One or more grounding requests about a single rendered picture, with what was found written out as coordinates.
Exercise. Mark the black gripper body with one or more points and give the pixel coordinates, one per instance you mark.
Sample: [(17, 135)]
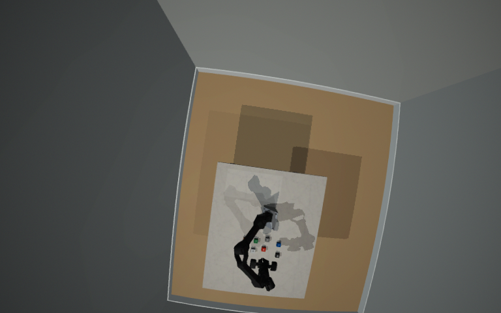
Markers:
[(261, 265)]

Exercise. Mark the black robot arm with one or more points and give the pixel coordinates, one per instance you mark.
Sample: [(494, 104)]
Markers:
[(262, 279)]

